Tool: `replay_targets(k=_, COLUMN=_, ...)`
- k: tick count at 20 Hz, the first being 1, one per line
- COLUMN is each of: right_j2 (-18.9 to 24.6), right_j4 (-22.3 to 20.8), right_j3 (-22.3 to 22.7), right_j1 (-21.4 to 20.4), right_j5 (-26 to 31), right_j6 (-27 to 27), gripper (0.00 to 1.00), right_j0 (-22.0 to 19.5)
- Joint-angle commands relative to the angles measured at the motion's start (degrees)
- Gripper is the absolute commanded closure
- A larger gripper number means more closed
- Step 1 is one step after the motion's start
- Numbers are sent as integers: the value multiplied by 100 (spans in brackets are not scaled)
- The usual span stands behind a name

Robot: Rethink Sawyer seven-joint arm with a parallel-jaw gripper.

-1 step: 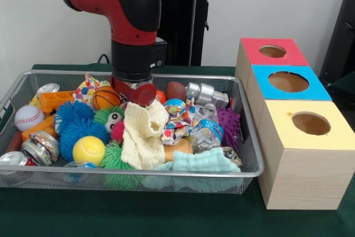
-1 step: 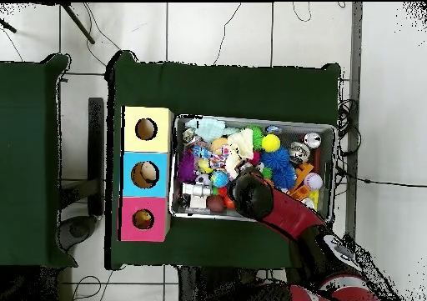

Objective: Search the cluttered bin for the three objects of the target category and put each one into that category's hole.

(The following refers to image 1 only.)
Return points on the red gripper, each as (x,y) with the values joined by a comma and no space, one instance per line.
(141,96)

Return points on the orange toy basketball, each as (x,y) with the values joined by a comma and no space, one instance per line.
(105,97)

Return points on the cream waffle cloth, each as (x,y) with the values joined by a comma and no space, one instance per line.
(144,137)

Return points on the shallow clear mesh bin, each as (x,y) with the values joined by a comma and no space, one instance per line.
(194,185)

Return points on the wooden box with three holes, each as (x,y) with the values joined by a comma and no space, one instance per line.
(305,178)

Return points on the silver plastic toy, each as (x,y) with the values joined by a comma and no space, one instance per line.
(205,94)

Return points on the blue spiky puffer ball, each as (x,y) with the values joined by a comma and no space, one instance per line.
(73,113)

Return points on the crushed clear water bottle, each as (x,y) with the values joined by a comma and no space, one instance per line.
(206,131)

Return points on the yellow tennis ball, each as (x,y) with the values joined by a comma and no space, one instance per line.
(88,150)

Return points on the mint green waffle cloth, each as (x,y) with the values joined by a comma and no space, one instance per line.
(205,162)

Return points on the purple spiky ball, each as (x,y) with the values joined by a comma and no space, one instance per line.
(230,126)

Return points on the white toy baseball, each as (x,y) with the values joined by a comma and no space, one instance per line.
(29,118)

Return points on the green cloth side table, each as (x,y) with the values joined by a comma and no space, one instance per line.
(346,80)

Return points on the black office chair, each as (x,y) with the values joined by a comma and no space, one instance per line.
(341,34)

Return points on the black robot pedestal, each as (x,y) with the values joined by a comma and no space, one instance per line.
(180,26)

